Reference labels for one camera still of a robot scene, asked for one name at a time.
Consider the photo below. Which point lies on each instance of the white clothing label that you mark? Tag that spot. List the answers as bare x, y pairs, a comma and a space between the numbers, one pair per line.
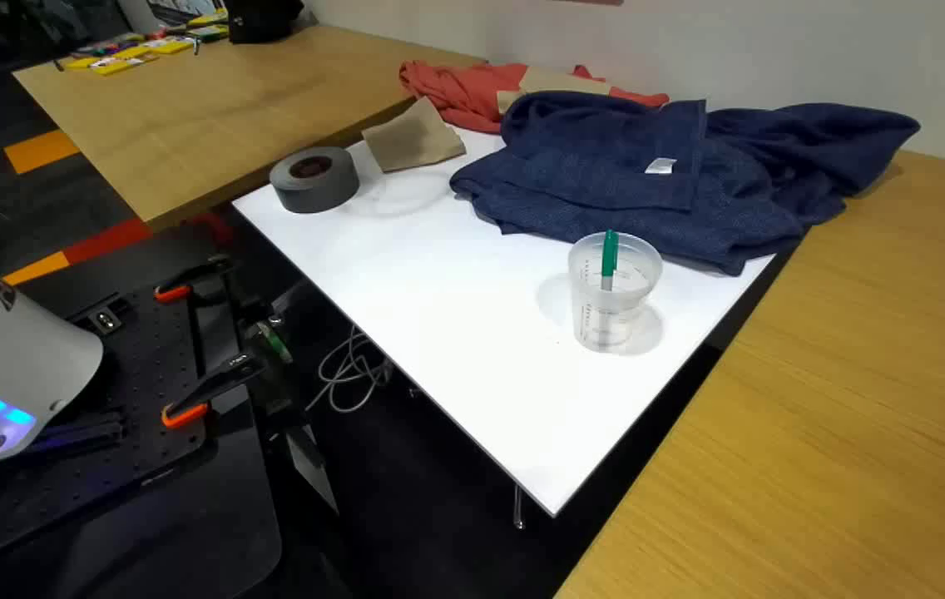
659, 169

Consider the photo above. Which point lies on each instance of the lower orange-handled clamp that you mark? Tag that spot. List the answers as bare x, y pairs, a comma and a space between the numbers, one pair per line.
217, 393

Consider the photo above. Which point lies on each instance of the upper orange-handled clamp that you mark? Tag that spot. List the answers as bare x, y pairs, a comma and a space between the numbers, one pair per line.
180, 288

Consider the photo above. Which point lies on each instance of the tan folded cloth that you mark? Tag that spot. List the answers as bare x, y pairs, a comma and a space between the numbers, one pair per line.
412, 139

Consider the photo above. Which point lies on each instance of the yellow marker box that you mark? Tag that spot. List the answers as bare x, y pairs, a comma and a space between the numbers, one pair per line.
123, 55

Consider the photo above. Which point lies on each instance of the green marker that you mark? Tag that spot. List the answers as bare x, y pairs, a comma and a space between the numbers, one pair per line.
609, 261

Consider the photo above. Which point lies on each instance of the red cloth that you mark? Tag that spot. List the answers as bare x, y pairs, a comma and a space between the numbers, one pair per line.
477, 98

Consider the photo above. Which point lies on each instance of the orange-handled clamp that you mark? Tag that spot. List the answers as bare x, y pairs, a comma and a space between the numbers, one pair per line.
217, 393
180, 288

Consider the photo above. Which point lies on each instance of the clear plastic measuring cup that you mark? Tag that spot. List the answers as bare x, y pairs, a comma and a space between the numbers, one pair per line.
613, 320

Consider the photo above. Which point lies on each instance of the dark blue cloth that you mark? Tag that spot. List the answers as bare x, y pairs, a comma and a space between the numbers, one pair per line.
747, 180

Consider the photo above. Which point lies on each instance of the black bag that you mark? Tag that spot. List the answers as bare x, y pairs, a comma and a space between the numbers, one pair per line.
260, 20

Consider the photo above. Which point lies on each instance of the grey duct tape roll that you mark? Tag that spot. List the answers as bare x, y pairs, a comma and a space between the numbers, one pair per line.
315, 180

